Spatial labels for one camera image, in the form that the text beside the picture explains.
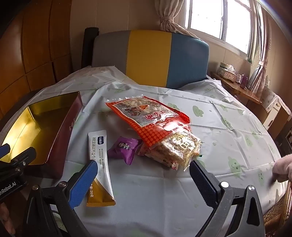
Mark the pink fleece clothing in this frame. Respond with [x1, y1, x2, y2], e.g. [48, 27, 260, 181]
[272, 154, 292, 183]

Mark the wicker chair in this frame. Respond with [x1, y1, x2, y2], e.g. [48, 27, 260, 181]
[263, 180, 292, 230]

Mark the maroon gift box gold interior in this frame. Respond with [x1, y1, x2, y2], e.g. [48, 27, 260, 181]
[0, 91, 83, 179]

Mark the large red snack bag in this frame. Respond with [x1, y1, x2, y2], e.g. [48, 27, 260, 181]
[105, 95, 191, 147]

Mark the purple candy packet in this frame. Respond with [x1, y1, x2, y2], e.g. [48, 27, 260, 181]
[107, 136, 143, 165]

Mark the white-framed window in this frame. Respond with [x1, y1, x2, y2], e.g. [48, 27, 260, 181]
[182, 0, 267, 60]

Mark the red-trimmed clear snack packet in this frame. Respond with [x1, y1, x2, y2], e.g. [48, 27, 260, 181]
[137, 146, 180, 171]

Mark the hanging floral curtain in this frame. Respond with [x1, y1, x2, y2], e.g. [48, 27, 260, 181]
[247, 0, 274, 92]

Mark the white orange stick sachet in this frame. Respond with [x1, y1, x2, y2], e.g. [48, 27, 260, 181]
[87, 130, 116, 207]

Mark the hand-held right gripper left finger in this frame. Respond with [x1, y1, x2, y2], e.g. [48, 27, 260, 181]
[22, 163, 99, 237]

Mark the white cabinet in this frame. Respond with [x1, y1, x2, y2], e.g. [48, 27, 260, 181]
[262, 88, 292, 137]

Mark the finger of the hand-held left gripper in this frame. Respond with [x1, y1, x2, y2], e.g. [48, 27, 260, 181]
[9, 147, 37, 167]
[0, 143, 11, 160]

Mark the wooden side table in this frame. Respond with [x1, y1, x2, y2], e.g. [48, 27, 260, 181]
[210, 71, 263, 105]

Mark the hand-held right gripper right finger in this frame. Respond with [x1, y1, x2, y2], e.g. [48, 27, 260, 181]
[189, 160, 266, 237]

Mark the green-trimmed soda cracker packet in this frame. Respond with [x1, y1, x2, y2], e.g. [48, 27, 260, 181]
[160, 128, 203, 172]

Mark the grey yellow blue chair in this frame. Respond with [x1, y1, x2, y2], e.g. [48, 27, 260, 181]
[91, 30, 210, 88]

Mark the patterned tissue box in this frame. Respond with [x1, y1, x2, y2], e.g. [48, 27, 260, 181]
[219, 63, 239, 81]

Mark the tied floral curtain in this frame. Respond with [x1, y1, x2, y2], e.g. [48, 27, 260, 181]
[154, 0, 206, 41]

